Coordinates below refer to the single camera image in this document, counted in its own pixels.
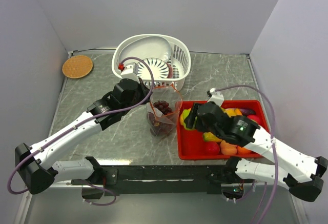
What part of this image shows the yellow orange mango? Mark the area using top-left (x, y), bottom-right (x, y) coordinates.
top-left (179, 109), bottom-right (191, 130)

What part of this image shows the clear zip top bag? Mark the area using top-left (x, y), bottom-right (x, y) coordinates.
top-left (146, 84), bottom-right (182, 140)

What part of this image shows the purple grape bunch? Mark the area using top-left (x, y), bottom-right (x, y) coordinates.
top-left (153, 100), bottom-right (172, 115)

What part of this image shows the dark purple mangosteen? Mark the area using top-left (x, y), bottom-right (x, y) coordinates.
top-left (150, 121), bottom-right (167, 136)

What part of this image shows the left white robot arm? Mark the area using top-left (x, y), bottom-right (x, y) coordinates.
top-left (14, 78), bottom-right (153, 194)

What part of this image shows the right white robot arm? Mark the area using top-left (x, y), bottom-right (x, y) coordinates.
top-left (183, 101), bottom-right (327, 202)

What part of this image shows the red plastic tray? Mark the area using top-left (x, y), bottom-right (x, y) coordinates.
top-left (177, 100), bottom-right (269, 160)

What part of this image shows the orange carrot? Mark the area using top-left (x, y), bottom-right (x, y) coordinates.
top-left (234, 108), bottom-right (242, 116)

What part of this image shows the purple eggplant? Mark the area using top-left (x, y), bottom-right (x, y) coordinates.
top-left (239, 108), bottom-right (256, 116)

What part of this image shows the orange peach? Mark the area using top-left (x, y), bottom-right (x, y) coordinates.
top-left (220, 140), bottom-right (238, 155)

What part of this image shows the striped round plate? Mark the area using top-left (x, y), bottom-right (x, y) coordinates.
top-left (137, 57), bottom-right (170, 80)

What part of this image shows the red round fruit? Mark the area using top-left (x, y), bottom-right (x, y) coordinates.
top-left (247, 115), bottom-right (261, 125)

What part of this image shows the white plastic dish basket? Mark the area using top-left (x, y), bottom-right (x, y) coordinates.
top-left (111, 34), bottom-right (191, 91)

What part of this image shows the white oval plate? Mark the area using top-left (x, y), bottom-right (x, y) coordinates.
top-left (118, 36), bottom-right (172, 63)

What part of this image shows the round woven coaster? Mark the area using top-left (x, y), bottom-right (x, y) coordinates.
top-left (62, 55), bottom-right (93, 79)

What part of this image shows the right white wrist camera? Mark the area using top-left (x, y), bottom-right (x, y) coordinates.
top-left (207, 88), bottom-right (224, 106)

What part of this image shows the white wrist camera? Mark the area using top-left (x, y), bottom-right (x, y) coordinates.
top-left (207, 88), bottom-right (224, 106)
top-left (118, 63), bottom-right (139, 82)

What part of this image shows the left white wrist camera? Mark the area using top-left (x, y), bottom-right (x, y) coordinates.
top-left (118, 63), bottom-right (139, 82)

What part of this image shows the black base frame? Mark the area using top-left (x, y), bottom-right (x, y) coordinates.
top-left (87, 158), bottom-right (252, 195)

